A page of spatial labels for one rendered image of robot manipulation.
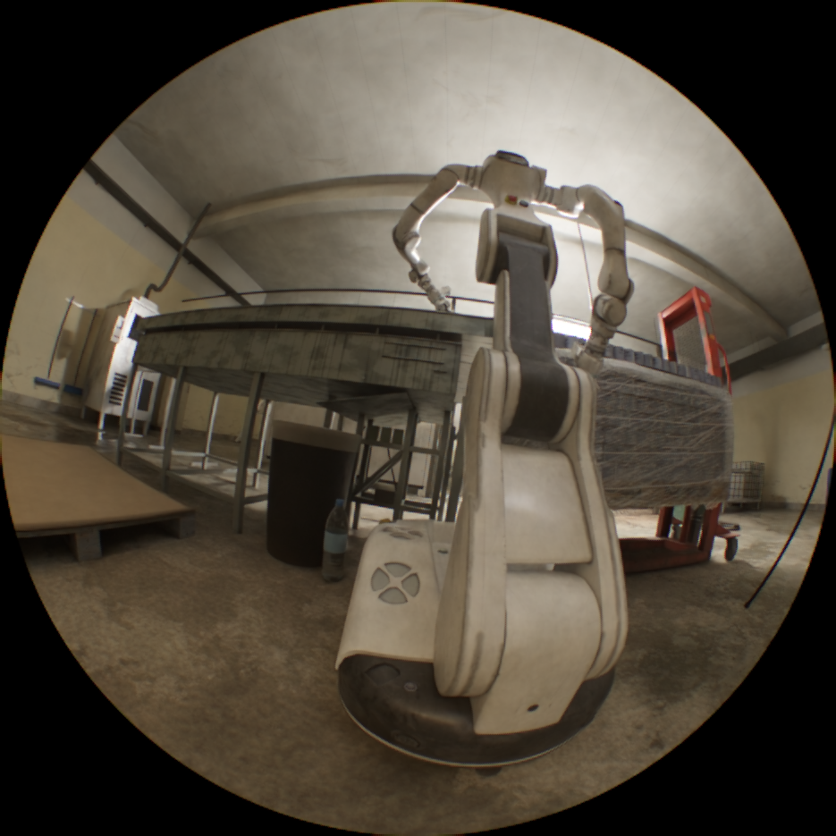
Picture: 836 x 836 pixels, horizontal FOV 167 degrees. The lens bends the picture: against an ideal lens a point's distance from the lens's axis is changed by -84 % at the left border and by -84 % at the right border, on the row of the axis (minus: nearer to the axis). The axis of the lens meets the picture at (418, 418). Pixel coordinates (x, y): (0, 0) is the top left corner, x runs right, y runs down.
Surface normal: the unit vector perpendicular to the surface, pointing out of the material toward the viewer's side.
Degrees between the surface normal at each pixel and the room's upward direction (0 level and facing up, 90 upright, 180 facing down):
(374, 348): 90
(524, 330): 85
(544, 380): 80
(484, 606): 56
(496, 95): 180
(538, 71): 180
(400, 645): 38
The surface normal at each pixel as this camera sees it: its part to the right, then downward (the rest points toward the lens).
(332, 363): -0.07, -0.14
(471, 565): 0.10, -0.66
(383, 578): 0.13, -0.85
